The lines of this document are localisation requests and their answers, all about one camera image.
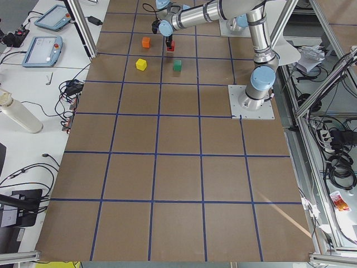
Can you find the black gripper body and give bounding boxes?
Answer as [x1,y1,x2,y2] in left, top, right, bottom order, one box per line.
[166,35,173,42]

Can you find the red block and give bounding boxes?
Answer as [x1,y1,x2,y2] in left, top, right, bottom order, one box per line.
[166,41,175,52]

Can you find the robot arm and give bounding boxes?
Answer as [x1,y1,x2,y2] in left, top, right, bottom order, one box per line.
[156,1,279,111]

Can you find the green block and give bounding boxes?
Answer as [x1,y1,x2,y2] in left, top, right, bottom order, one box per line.
[173,60,182,72]

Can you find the orange block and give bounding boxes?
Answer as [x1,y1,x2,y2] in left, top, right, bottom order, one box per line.
[142,36,151,49]

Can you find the yellow block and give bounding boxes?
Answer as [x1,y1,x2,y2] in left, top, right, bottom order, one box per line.
[136,58,147,71]

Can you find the black power adapter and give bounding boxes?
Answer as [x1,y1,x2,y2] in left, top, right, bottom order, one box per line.
[87,16,103,26]

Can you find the upper teach pendant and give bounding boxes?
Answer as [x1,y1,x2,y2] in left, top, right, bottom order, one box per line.
[34,4,71,31]

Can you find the teach pendant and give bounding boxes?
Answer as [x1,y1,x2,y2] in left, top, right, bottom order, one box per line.
[34,4,71,31]
[22,36,63,68]

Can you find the lower teach pendant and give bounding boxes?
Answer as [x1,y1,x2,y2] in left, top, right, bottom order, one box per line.
[22,36,63,68]

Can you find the hex key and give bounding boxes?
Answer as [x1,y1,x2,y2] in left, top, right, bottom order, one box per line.
[45,72,54,85]

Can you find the crumpled white paper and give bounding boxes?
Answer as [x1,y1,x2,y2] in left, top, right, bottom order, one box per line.
[296,45,325,74]

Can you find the white bottle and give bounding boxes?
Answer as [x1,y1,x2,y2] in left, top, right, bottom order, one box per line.
[1,89,43,133]

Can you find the white power strip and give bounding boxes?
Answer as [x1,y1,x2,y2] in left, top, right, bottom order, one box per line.
[317,129,335,154]

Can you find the black monitor stand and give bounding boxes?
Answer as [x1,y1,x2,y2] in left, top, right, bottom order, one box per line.
[1,189,42,227]

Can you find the red snack packet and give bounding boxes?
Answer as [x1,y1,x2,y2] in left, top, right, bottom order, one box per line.
[330,191,350,212]

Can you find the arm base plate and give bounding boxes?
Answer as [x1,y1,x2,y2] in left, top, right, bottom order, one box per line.
[228,85,275,120]
[219,18,250,38]

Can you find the aluminium frame post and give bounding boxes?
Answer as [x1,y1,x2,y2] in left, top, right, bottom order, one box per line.
[64,0,98,59]

